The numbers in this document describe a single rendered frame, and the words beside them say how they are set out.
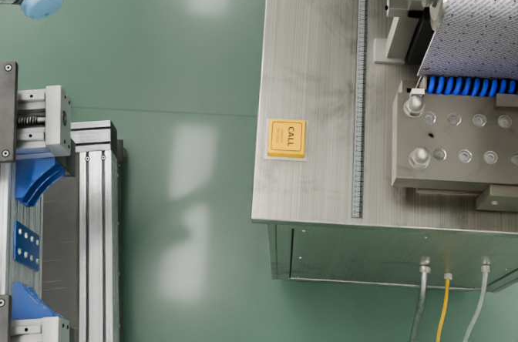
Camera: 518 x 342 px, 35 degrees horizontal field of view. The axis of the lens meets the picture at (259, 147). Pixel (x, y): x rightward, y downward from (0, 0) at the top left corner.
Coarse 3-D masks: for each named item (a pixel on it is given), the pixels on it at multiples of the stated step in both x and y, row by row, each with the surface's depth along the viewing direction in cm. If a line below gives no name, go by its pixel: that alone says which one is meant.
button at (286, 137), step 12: (276, 120) 156; (288, 120) 156; (300, 120) 156; (276, 132) 156; (288, 132) 156; (300, 132) 156; (276, 144) 155; (288, 144) 155; (300, 144) 155; (288, 156) 156; (300, 156) 156
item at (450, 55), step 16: (432, 48) 136; (448, 48) 136; (464, 48) 135; (480, 48) 135; (496, 48) 135; (512, 48) 134; (432, 64) 143; (448, 64) 142; (464, 64) 142; (480, 64) 141; (496, 64) 141; (512, 64) 140
